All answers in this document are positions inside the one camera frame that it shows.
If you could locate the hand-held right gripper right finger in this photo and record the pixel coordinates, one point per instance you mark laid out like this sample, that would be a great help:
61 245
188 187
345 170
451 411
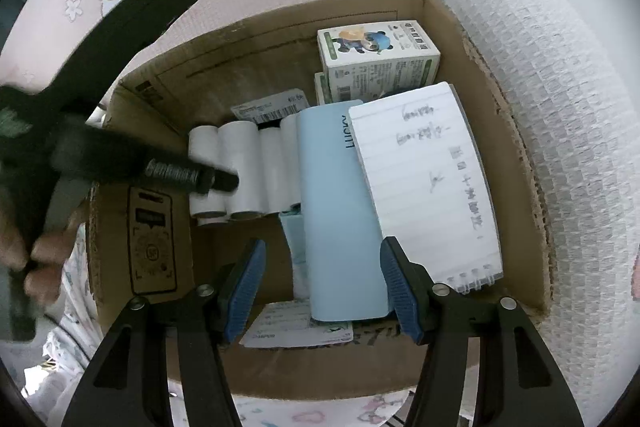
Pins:
400 292

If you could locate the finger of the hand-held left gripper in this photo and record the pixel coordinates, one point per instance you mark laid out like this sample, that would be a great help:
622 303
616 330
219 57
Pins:
100 152

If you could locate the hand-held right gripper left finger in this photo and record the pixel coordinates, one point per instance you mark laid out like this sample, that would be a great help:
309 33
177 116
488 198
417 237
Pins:
247 292

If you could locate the small white spout pouch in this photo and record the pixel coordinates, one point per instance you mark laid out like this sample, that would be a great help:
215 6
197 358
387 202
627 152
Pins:
295 324

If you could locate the black marker pen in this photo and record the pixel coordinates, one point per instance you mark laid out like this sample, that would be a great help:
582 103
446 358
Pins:
175 174

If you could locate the brown cardboard box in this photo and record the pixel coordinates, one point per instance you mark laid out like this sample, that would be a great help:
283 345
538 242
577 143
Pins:
250 57

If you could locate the person's left hand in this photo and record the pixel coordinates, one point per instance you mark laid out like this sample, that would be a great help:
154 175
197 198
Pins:
47 249

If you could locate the teal soft packet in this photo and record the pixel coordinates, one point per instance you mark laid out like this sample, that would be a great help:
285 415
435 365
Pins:
295 232

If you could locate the white lined spiral notebook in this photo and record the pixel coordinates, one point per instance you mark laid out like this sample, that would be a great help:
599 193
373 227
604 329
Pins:
425 187

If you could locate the white printed cloth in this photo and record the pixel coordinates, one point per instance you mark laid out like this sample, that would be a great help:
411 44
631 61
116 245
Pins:
70 357

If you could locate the green white box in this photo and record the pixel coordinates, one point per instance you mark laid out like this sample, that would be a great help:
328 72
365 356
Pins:
322 89

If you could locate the white box with cartoon panda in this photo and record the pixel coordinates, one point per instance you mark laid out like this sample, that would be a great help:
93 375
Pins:
380 67

